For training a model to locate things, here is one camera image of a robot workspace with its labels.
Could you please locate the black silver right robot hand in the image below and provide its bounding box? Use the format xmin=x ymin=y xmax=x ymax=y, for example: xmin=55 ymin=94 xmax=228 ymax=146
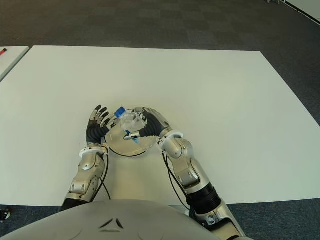
xmin=123 ymin=106 xmax=173 ymax=141

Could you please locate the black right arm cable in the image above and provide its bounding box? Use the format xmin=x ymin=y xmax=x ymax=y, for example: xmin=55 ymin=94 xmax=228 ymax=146
xmin=161 ymin=152 xmax=191 ymax=211

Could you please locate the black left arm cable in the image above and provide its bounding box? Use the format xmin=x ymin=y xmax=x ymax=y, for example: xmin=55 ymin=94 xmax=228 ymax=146
xmin=99 ymin=153 xmax=112 ymax=201

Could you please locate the grey robot torso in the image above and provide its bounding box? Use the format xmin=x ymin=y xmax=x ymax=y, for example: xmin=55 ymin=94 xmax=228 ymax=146
xmin=0 ymin=199 xmax=221 ymax=240

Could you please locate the clear bottle with blue cap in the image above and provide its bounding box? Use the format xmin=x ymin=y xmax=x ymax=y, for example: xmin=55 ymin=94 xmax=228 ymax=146
xmin=113 ymin=106 xmax=148 ymax=146

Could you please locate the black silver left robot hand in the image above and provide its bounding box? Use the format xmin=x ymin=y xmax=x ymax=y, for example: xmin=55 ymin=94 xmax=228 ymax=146
xmin=85 ymin=104 xmax=118 ymax=146

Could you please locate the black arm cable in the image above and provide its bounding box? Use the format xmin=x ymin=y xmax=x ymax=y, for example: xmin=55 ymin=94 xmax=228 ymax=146
xmin=161 ymin=152 xmax=191 ymax=211
xmin=99 ymin=153 xmax=112 ymax=201

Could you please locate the white plate with black rim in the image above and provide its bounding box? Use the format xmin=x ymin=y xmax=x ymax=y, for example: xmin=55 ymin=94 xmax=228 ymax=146
xmin=103 ymin=108 xmax=161 ymax=158

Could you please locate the white side table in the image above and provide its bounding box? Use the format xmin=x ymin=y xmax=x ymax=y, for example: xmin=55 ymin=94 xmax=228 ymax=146
xmin=0 ymin=45 xmax=30 ymax=81

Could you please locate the black metal stand foot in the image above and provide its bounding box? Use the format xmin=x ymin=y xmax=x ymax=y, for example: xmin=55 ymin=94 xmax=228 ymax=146
xmin=0 ymin=208 xmax=11 ymax=222

